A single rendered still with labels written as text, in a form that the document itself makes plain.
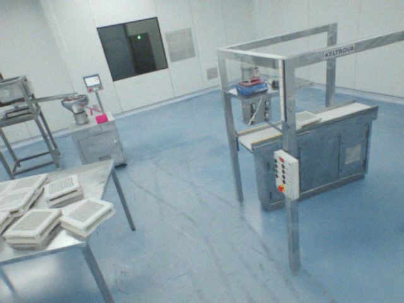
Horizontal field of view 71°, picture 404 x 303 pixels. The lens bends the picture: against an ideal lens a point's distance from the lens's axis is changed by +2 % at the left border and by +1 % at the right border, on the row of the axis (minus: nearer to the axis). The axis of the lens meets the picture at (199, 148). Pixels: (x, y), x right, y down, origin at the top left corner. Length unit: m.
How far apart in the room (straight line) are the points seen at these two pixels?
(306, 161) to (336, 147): 0.35
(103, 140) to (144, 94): 3.10
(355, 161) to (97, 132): 3.27
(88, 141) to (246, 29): 5.42
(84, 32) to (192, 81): 2.73
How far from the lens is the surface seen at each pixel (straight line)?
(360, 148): 3.30
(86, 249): 1.92
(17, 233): 2.09
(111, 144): 4.32
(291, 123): 1.68
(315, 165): 3.00
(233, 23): 7.97
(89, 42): 6.90
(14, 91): 4.99
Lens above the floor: 1.90
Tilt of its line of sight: 25 degrees down
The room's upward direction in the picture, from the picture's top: 11 degrees counter-clockwise
